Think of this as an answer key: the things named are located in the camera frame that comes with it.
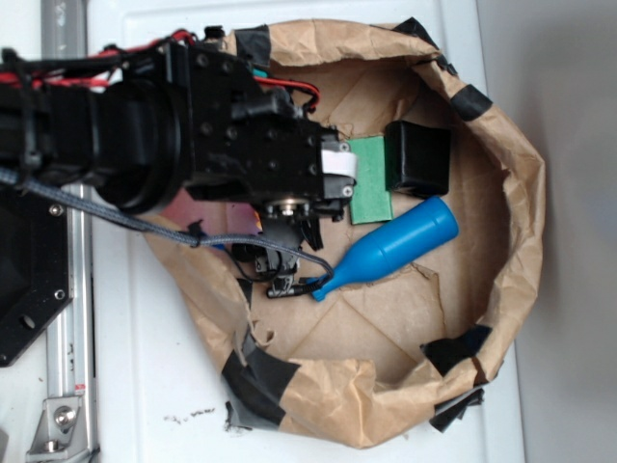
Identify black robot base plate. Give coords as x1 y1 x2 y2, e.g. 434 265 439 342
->
1 189 71 368

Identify metal corner bracket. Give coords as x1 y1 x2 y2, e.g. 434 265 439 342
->
25 395 91 462

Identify grey braided cable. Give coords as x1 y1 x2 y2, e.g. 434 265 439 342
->
0 167 335 290

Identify red wire bundle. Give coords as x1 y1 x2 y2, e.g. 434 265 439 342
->
0 29 322 115

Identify black cube block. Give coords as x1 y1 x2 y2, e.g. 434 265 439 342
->
385 121 451 198

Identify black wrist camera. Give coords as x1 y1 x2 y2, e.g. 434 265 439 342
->
228 244 312 299

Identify green sponge block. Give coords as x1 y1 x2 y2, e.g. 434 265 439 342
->
349 136 393 225

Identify brown paper bag bin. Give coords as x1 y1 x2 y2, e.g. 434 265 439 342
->
148 19 546 449

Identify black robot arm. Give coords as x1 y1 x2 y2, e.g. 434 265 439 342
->
1 32 358 229

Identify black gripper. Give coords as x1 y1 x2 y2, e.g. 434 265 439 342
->
185 45 358 250

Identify aluminium extrusion rail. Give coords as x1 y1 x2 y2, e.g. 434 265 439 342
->
40 1 101 462

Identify blue plastic bottle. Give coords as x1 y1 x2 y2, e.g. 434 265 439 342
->
312 197 459 301

